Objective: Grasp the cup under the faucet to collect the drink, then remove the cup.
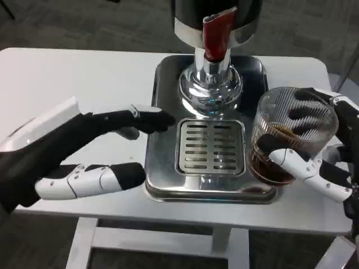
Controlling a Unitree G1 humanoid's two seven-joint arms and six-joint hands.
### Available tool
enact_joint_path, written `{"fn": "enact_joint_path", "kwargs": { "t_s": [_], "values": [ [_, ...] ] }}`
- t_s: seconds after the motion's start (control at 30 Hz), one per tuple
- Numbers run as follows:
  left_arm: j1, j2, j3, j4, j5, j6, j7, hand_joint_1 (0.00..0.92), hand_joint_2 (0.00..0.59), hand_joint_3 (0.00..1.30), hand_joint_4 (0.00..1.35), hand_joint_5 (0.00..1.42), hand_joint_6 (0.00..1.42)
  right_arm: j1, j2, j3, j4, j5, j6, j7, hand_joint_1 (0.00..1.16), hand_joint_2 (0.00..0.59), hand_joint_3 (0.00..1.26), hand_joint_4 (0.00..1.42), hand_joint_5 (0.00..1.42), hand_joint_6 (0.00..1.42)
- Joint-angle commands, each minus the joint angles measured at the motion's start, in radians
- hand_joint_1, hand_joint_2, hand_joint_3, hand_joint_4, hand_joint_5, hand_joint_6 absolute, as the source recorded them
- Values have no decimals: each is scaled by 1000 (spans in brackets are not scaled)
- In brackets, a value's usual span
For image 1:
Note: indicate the grey round stand base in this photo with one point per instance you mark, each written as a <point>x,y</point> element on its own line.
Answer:
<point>340,81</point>

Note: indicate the white table frame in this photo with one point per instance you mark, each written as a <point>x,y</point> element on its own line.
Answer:
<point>151,241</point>

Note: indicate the steel drip tray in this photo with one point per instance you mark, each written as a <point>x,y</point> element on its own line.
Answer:
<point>162,157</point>

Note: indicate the slotted steel drip grid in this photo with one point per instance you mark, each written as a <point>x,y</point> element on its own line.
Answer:
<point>210,145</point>

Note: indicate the clear ribbed glass cup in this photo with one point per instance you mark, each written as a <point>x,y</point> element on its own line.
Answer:
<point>277,112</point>

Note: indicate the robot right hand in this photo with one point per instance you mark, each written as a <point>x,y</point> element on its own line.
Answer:
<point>349,134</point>

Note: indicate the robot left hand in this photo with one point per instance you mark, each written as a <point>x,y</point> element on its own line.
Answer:
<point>42,151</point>

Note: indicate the chrome and black drink dispenser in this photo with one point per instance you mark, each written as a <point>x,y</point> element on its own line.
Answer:
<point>210,84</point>

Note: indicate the dark brown drink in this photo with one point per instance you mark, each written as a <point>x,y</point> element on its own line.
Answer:
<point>266,168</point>

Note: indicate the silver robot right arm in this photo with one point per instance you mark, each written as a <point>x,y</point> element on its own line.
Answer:
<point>336,255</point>

